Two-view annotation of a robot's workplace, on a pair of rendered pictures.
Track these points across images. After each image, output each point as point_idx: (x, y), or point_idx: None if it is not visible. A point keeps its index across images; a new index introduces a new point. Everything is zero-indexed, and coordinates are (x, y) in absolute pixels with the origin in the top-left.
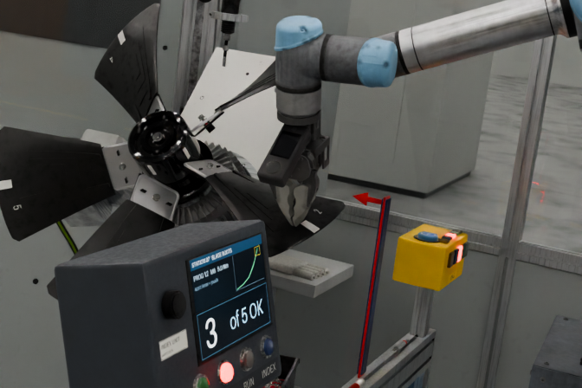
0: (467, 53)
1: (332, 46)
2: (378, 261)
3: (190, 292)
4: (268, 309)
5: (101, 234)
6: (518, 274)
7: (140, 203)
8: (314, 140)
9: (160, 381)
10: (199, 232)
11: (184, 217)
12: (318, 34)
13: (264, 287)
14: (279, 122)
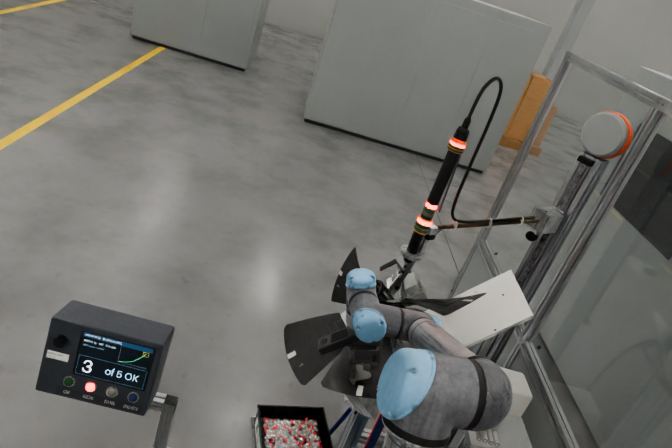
0: None
1: (355, 298)
2: (369, 441)
3: (79, 343)
4: (142, 383)
5: (317, 319)
6: None
7: (344, 319)
8: (368, 346)
9: (42, 363)
10: (131, 328)
11: None
12: (358, 287)
13: (144, 372)
14: (481, 333)
